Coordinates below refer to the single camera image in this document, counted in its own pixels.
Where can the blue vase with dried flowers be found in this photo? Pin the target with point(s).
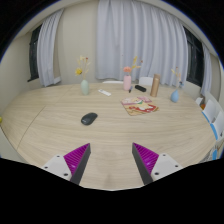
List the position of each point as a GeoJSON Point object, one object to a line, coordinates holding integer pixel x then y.
{"type": "Point", "coordinates": [175, 96]}

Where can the black computer mouse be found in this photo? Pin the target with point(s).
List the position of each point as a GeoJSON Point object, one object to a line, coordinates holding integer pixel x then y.
{"type": "Point", "coordinates": [89, 119]}

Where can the pink vase with orange flowers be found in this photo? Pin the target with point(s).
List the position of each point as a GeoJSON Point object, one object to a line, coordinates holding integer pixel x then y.
{"type": "Point", "coordinates": [127, 83]}

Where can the wide white curtain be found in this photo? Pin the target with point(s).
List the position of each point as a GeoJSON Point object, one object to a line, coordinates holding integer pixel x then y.
{"type": "Point", "coordinates": [140, 36]}

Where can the dark window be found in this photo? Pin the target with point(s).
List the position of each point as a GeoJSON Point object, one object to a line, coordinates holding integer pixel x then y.
{"type": "Point", "coordinates": [195, 60]}
{"type": "Point", "coordinates": [33, 56]}

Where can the black rectangular case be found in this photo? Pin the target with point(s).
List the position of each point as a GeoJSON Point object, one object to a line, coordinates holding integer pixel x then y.
{"type": "Point", "coordinates": [140, 88]}

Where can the copper brown drink bottle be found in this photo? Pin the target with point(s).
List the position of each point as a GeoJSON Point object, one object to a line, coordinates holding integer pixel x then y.
{"type": "Point", "coordinates": [155, 85]}

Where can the white and blue chairs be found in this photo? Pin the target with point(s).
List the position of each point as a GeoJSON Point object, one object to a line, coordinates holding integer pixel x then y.
{"type": "Point", "coordinates": [210, 111]}

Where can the narrow white curtain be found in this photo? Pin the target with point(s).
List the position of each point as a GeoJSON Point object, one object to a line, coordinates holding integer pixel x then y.
{"type": "Point", "coordinates": [206, 73]}
{"type": "Point", "coordinates": [48, 50]}

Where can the white remote control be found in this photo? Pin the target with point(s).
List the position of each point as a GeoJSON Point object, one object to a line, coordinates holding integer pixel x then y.
{"type": "Point", "coordinates": [104, 92]}

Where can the blue marker pen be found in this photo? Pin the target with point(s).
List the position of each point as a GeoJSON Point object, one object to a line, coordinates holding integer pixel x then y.
{"type": "Point", "coordinates": [130, 89]}

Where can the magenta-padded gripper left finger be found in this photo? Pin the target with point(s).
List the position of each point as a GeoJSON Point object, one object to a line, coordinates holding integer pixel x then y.
{"type": "Point", "coordinates": [56, 165]}

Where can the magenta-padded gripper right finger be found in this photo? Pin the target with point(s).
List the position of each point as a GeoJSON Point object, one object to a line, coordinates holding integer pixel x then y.
{"type": "Point", "coordinates": [165, 163]}

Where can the green vase with yellow flowers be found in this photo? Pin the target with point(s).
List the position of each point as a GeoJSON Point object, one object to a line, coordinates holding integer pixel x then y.
{"type": "Point", "coordinates": [85, 87]}

